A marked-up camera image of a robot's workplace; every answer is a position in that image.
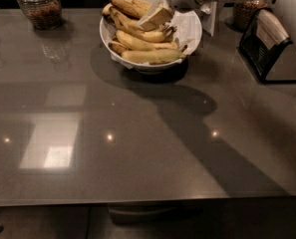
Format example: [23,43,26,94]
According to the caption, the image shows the glass jar with nuts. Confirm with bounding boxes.
[17,0,62,30]

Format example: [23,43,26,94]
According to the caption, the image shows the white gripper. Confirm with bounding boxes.
[138,0,195,31]

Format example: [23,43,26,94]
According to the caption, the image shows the white bowl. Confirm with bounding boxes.
[99,0,203,74]

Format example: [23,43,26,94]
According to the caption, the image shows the long curved yellow banana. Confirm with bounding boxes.
[109,7,177,44]

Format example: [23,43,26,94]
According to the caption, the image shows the black wire napkin holder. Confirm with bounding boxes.
[239,9,296,84]

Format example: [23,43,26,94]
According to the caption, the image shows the small left yellow banana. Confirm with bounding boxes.
[108,41,129,56]

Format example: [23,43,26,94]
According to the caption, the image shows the glass jar with cereal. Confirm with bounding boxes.
[233,0,268,31]

